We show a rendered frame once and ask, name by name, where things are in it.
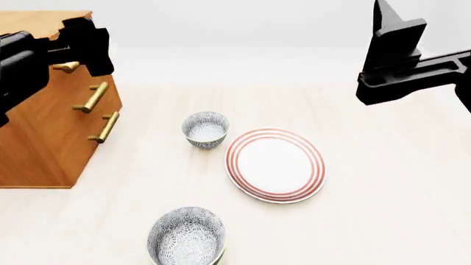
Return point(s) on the white plate with red rings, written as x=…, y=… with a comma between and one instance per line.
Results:
x=275, y=165

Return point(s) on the small patterned bowl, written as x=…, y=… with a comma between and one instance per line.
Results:
x=205, y=129

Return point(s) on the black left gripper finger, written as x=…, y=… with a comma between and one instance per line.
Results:
x=97, y=58
x=79, y=30

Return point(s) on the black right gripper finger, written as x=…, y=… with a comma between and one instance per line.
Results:
x=399, y=30
x=382, y=47

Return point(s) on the wooden drawer cabinet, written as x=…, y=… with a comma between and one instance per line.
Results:
x=48, y=132

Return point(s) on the large patterned bowl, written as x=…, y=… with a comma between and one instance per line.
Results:
x=185, y=237

